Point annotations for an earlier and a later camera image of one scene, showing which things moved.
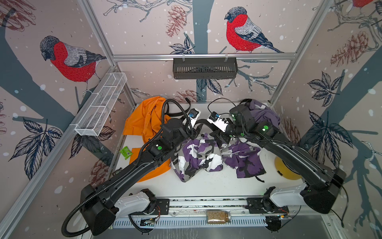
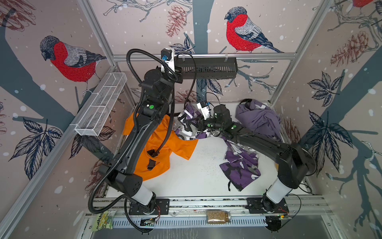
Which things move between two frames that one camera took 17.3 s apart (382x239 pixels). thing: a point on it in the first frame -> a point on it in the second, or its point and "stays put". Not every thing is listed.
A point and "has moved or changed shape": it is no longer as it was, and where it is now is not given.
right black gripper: [223, 136] -> [205, 121]
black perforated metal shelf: [205, 68] stays put
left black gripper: [179, 121] -> [176, 75]
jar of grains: [218, 216] stays put
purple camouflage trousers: [200, 152] has moved or changed shape
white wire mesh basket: [101, 104] stays put
